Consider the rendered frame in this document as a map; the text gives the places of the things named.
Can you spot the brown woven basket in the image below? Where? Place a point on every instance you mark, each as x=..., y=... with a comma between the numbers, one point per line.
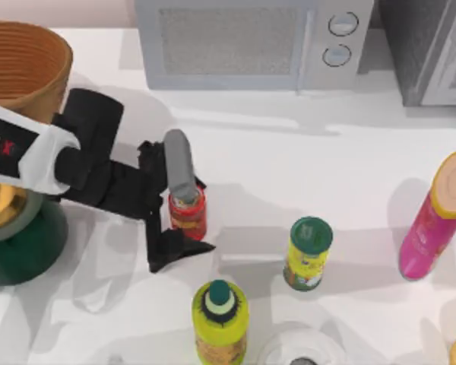
x=19, y=64

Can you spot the gold trophy with green base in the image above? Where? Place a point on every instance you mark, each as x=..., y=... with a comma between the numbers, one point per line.
x=19, y=243

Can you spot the microwave oven door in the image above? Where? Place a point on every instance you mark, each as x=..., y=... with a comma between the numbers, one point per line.
x=228, y=42

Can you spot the red can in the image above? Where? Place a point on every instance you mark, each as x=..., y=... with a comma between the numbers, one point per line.
x=188, y=222

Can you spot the round microwave knob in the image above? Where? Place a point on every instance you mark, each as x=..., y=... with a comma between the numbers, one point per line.
x=343, y=23
x=337, y=55

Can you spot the pink can with yellow lid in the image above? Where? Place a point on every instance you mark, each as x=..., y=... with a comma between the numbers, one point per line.
x=429, y=228

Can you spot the grey cabinet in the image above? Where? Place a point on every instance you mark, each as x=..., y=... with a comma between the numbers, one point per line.
x=410, y=49

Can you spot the pale microwave oven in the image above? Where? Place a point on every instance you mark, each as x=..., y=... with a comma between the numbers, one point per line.
x=327, y=76

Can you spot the green and yellow can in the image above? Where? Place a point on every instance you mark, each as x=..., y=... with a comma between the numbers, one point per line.
x=308, y=254

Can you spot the white round cup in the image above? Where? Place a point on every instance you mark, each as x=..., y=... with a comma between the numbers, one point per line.
x=300, y=348

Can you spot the yellow-green bottle with green cap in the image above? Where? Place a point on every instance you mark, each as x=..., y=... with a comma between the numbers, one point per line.
x=220, y=327

